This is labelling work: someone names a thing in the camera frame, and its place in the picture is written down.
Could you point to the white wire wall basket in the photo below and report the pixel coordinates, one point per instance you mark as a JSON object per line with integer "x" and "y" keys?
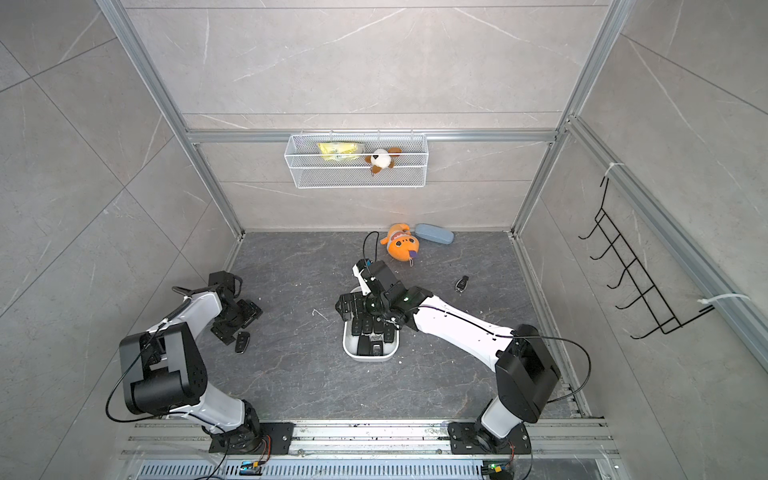
{"x": 310, "y": 171}

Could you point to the white storage box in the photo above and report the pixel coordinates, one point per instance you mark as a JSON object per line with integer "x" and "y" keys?
{"x": 354, "y": 304}

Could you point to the orange plush toy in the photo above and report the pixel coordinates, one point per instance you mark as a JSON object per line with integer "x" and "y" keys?
{"x": 400, "y": 243}

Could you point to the black silver car key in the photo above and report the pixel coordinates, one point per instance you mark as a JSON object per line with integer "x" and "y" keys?
{"x": 370, "y": 346}

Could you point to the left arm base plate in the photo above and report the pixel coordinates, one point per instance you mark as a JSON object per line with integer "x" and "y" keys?
{"x": 272, "y": 438}

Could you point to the black silver Mercedes key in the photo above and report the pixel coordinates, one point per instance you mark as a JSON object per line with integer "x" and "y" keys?
{"x": 461, "y": 284}

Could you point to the yellow packet in basket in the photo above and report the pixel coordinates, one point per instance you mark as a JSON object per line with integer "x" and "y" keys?
{"x": 340, "y": 151}

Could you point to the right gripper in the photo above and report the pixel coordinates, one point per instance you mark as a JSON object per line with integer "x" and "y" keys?
{"x": 347, "y": 300}

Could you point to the brown white plush dog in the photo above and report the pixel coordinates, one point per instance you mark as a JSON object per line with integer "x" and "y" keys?
{"x": 382, "y": 159}

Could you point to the aluminium mounting rail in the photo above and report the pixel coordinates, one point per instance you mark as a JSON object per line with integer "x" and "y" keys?
{"x": 572, "y": 438}

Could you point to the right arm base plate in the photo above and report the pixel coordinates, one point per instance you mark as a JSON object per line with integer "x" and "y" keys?
{"x": 471, "y": 438}

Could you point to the black wall hook rack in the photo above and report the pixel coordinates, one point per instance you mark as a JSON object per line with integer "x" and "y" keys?
{"x": 634, "y": 273}

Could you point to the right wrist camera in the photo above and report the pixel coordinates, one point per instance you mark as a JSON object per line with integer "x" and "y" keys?
{"x": 363, "y": 272}

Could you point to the blue glasses case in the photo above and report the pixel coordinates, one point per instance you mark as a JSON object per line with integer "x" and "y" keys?
{"x": 435, "y": 234}

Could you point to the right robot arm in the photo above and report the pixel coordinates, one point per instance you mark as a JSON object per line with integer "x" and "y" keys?
{"x": 525, "y": 370}

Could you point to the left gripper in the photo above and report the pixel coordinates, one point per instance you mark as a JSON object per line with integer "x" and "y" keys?
{"x": 251, "y": 311}

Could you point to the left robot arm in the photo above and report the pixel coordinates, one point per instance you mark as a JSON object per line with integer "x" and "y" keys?
{"x": 163, "y": 373}

